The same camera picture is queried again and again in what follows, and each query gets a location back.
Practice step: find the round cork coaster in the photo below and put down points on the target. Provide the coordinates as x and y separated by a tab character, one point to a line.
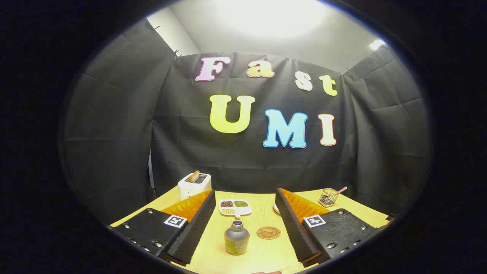
268	233

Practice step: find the toast slice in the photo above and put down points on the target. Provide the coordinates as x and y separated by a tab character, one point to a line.
194	176

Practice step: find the silver bottle with green label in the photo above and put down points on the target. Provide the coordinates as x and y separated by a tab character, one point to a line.
236	239

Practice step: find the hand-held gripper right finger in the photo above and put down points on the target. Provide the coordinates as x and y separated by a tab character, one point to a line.
293	232

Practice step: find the white round plate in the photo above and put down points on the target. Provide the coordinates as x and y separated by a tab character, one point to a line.
276	208

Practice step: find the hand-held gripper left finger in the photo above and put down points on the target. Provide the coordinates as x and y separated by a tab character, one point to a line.
194	232

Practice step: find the white toaster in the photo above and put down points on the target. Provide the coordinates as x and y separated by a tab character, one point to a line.
190	189

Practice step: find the pink straw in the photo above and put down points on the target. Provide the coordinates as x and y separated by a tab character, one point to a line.
340	190

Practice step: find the white divided dish with beans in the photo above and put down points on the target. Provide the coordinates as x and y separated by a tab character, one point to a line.
234	207

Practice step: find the wooden table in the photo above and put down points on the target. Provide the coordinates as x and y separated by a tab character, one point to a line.
262	255

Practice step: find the ceiling light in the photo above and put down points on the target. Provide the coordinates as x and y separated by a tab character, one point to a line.
376	44

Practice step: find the black backdrop cloth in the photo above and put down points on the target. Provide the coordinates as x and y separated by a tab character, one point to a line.
114	133

